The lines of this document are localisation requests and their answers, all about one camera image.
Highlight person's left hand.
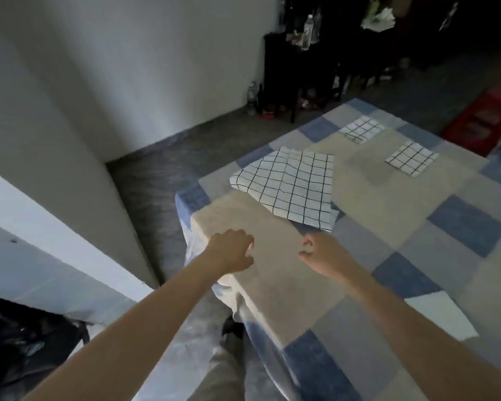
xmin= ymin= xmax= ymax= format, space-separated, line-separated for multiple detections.
xmin=202 ymin=228 xmax=256 ymax=274

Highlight person's right hand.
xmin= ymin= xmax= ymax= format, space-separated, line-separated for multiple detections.
xmin=298 ymin=232 xmax=356 ymax=278

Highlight white black-checked cloth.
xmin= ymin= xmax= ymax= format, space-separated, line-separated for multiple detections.
xmin=385 ymin=141 xmax=439 ymax=177
xmin=229 ymin=146 xmax=340 ymax=233
xmin=338 ymin=115 xmax=386 ymax=145

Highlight plain white cloth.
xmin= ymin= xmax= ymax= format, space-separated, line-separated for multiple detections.
xmin=405 ymin=291 xmax=480 ymax=341

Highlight person's left forearm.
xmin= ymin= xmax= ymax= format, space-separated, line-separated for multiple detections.
xmin=23 ymin=258 xmax=218 ymax=401

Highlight person's right forearm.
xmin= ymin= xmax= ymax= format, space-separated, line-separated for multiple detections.
xmin=342 ymin=262 xmax=501 ymax=401

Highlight person's dark shoe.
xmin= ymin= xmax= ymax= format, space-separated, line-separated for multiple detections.
xmin=221 ymin=315 xmax=245 ymax=340

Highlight person's grey trousers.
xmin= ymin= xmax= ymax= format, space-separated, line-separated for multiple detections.
xmin=188 ymin=334 xmax=247 ymax=401

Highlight blue beige plaid tablecloth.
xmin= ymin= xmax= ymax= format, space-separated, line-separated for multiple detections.
xmin=175 ymin=97 xmax=501 ymax=401

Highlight clear glass bottle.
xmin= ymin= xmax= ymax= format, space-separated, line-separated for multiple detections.
xmin=246 ymin=81 xmax=258 ymax=116

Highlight black low table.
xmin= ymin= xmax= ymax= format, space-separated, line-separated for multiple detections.
xmin=263 ymin=31 xmax=347 ymax=124

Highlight red plastic stool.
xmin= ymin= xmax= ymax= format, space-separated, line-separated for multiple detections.
xmin=440 ymin=85 xmax=501 ymax=157

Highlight heap of dark clothes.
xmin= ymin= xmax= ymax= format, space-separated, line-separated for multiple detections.
xmin=0 ymin=294 xmax=91 ymax=401

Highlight clear water bottle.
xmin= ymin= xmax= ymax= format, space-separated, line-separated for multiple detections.
xmin=301 ymin=14 xmax=314 ymax=51

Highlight white plastic item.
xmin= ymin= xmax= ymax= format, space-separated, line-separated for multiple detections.
xmin=361 ymin=8 xmax=395 ymax=30

